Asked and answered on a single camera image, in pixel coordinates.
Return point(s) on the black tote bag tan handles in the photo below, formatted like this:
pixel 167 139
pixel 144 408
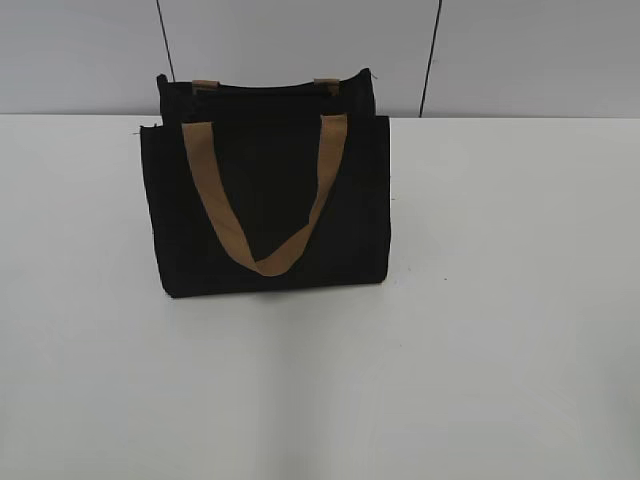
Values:
pixel 268 188

